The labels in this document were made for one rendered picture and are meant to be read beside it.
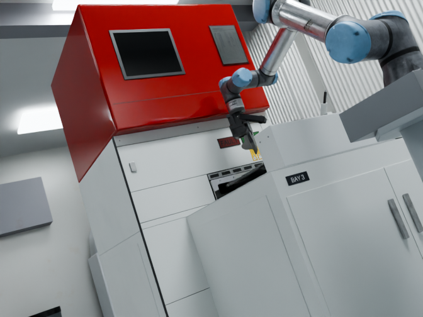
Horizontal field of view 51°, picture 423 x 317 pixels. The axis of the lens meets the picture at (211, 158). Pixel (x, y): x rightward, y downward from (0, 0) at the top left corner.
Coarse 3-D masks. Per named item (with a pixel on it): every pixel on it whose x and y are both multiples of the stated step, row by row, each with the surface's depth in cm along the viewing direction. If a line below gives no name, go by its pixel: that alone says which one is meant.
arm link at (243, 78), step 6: (234, 72) 189; (240, 72) 186; (246, 72) 187; (252, 72) 191; (234, 78) 187; (240, 78) 185; (246, 78) 186; (252, 78) 190; (228, 84) 192; (234, 84) 188; (240, 84) 187; (246, 84) 187; (252, 84) 191; (228, 90) 194; (234, 90) 192; (240, 90) 192
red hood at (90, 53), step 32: (96, 32) 190; (128, 32) 197; (160, 32) 205; (192, 32) 214; (224, 32) 224; (64, 64) 222; (96, 64) 185; (128, 64) 191; (160, 64) 199; (192, 64) 208; (224, 64) 216; (64, 96) 232; (96, 96) 191; (128, 96) 187; (160, 96) 194; (192, 96) 202; (256, 96) 219; (64, 128) 244; (96, 128) 199; (128, 128) 182; (160, 128) 194
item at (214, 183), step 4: (244, 172) 205; (228, 176) 201; (232, 176) 202; (236, 176) 203; (212, 180) 196; (216, 180) 197; (220, 180) 198; (224, 180) 199; (228, 180) 200; (232, 180) 201; (212, 184) 195; (216, 184) 196; (212, 188) 196; (216, 188) 196; (216, 192) 195; (228, 192) 198; (216, 196) 194; (220, 196) 195
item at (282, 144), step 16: (272, 128) 140; (288, 128) 143; (304, 128) 146; (320, 128) 150; (336, 128) 153; (272, 144) 140; (288, 144) 141; (304, 144) 144; (320, 144) 147; (336, 144) 151; (352, 144) 154; (368, 144) 158; (272, 160) 142; (288, 160) 138; (304, 160) 142
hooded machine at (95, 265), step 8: (96, 248) 671; (96, 256) 656; (96, 264) 666; (96, 272) 676; (96, 280) 686; (104, 280) 647; (96, 288) 698; (104, 288) 651; (104, 296) 661; (104, 304) 672; (112, 304) 641; (104, 312) 682; (112, 312) 640
